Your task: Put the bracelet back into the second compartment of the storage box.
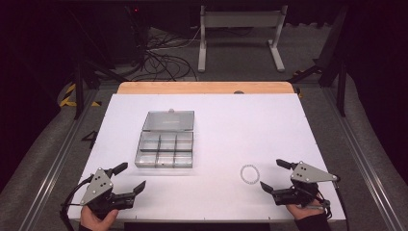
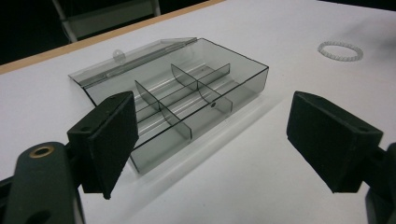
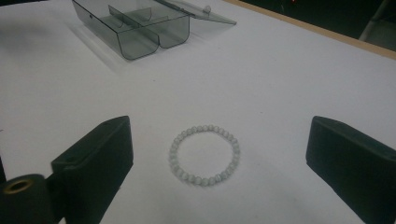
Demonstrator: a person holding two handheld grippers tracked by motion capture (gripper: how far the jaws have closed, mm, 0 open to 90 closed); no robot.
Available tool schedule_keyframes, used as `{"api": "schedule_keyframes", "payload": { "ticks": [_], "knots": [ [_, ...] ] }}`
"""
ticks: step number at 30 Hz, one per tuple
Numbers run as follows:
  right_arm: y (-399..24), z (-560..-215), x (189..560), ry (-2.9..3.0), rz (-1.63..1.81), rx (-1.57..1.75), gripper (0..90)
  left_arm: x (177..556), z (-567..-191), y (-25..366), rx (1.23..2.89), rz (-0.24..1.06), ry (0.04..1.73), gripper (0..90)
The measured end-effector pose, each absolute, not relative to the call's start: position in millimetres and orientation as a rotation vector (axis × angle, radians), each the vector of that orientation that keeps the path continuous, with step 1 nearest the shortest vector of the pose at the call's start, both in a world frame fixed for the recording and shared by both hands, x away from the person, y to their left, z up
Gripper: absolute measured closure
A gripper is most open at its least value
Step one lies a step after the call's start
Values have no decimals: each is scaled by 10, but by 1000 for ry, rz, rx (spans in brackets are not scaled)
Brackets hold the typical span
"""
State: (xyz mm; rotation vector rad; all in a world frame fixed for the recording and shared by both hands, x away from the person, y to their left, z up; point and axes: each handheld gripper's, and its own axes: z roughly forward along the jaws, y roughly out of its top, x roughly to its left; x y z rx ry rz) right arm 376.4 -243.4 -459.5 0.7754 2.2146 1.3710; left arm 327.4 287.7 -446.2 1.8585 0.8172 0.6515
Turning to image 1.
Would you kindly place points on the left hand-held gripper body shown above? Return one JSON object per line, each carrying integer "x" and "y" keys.
{"x": 96, "y": 187}

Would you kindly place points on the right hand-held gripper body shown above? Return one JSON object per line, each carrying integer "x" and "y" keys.
{"x": 308, "y": 174}

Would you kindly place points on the clear plastic compartment box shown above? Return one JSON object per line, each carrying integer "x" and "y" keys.
{"x": 166, "y": 144}

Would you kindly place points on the person's left hand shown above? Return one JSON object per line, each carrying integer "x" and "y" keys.
{"x": 96, "y": 221}

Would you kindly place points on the person's right hand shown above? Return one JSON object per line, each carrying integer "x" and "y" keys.
{"x": 304, "y": 211}

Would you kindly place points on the white table sheet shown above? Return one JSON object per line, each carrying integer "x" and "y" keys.
{"x": 224, "y": 134}

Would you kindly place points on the yellow black hazard tape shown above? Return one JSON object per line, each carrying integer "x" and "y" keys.
{"x": 69, "y": 96}

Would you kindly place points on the black tripod stand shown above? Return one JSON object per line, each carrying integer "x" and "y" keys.
{"x": 78, "y": 83}

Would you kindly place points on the black metal stand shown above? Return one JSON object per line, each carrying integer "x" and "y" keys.
{"x": 340, "y": 80}

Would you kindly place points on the wooden table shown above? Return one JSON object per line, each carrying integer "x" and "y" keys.
{"x": 205, "y": 87}

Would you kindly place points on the aluminium floor rail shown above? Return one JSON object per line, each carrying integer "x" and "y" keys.
{"x": 54, "y": 166}
{"x": 362, "y": 160}

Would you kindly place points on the white metal stand frame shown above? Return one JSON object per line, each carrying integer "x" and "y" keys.
{"x": 240, "y": 19}

